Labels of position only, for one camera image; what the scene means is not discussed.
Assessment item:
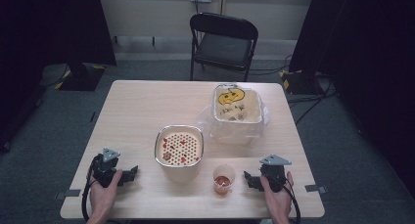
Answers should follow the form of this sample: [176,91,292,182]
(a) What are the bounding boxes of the bin lined with clear bag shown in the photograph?
[196,82,272,146]

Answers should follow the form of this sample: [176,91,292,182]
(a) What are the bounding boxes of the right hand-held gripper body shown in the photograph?
[258,154,293,194]

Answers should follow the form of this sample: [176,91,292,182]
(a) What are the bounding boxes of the person's right hand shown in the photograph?
[259,170,296,218]

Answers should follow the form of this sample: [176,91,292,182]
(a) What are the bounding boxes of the clear plastic cup with red residue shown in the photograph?
[212,163,237,196]

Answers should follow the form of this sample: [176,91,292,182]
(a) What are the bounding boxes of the black stand base with striped tape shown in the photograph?
[279,68,325,96]
[53,63,108,92]

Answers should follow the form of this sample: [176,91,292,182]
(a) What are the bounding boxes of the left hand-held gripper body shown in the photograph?
[88,147,122,189]

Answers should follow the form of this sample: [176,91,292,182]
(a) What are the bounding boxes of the black curtain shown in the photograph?
[289,0,415,189]
[0,0,117,154]

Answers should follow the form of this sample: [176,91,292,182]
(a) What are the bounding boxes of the person's left hand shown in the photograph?
[87,168,124,218]

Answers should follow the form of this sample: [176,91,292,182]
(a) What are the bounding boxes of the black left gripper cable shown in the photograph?
[80,173,99,222]

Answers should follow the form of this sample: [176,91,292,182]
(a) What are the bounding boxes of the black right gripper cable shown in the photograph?
[279,183,302,224]

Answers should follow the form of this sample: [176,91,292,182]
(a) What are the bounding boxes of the red food scraps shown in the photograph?
[161,137,202,164]

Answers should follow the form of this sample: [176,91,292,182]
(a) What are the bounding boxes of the grey tape strip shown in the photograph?
[54,189,82,201]
[304,183,329,195]

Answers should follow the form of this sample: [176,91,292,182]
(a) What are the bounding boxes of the black folding chair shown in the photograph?
[189,12,259,83]

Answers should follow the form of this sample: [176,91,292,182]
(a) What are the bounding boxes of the white basin with perforated strainer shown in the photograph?
[154,123,206,169]

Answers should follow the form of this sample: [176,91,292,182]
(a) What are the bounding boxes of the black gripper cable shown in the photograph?
[279,183,302,224]
[80,173,99,222]

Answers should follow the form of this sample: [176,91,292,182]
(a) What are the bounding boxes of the black floor cables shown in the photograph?
[248,54,339,125]

